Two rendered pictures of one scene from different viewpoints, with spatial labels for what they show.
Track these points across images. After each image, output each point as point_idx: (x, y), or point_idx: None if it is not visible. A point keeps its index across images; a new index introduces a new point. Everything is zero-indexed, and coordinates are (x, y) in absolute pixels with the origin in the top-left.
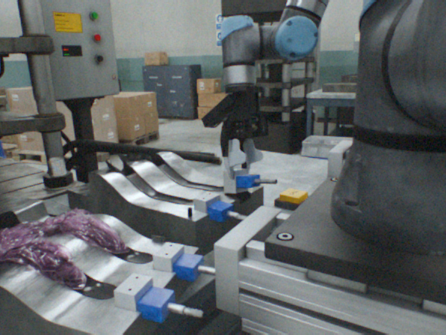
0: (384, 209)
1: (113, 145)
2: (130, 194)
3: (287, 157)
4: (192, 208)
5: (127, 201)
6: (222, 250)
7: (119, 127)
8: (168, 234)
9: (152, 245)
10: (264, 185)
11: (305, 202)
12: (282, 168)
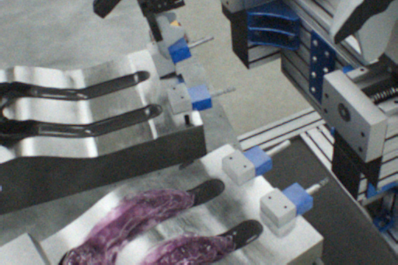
0: None
1: None
2: (78, 149)
3: None
4: (169, 114)
5: (86, 158)
6: (377, 124)
7: None
8: (163, 155)
9: (193, 173)
10: (100, 36)
11: (396, 60)
12: None
